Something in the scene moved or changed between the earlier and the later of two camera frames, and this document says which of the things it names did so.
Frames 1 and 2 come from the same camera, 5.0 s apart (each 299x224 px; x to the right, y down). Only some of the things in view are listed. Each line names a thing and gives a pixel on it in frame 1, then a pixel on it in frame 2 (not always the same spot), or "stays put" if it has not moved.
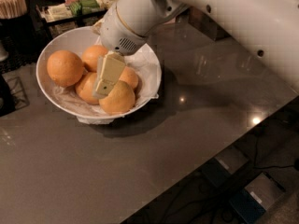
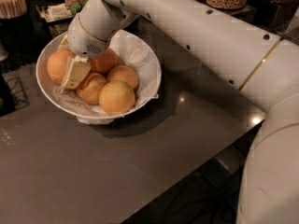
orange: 121,100 stays put
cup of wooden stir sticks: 12,4 stays put
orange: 64,68 stays put
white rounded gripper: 116,35 → 83,40
